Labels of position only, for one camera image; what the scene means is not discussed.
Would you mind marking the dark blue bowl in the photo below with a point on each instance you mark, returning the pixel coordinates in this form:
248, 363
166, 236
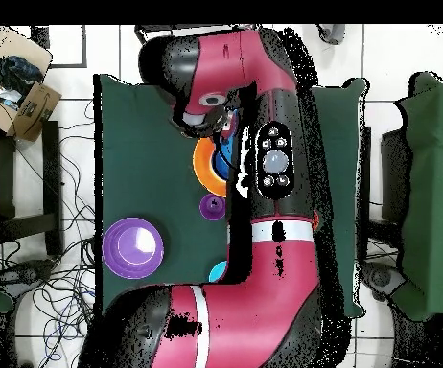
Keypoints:
221, 168

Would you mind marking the person's right foot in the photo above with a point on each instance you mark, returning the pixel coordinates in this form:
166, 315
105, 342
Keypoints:
334, 34

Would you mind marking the printed cardboard box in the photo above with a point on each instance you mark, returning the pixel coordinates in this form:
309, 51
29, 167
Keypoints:
33, 111

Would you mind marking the dark green table cloth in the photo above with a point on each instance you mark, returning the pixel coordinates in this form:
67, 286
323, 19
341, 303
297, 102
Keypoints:
148, 134

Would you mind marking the yellow bowl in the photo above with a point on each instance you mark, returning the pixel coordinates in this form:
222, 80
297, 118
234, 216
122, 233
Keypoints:
203, 168

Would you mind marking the black metal frame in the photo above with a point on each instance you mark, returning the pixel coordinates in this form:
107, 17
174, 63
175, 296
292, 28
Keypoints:
156, 27

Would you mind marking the dark blue bag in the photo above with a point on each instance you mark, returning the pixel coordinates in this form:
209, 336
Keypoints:
18, 73

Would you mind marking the purple cup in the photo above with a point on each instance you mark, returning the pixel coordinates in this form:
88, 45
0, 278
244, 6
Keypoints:
212, 209

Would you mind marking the black wooden bench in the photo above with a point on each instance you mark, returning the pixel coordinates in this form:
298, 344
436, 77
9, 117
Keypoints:
51, 172

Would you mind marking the small light blue bowl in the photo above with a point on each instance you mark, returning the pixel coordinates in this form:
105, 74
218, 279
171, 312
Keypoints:
217, 273

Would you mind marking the plain cardboard box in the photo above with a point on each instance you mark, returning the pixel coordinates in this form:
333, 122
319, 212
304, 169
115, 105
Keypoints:
18, 46

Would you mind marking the black pedestal leg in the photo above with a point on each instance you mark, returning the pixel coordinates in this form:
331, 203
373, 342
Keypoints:
26, 274
382, 278

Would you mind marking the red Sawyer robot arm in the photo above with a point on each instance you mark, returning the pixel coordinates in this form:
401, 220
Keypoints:
263, 268

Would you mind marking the purple bowl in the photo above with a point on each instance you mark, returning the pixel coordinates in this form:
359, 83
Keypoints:
129, 253

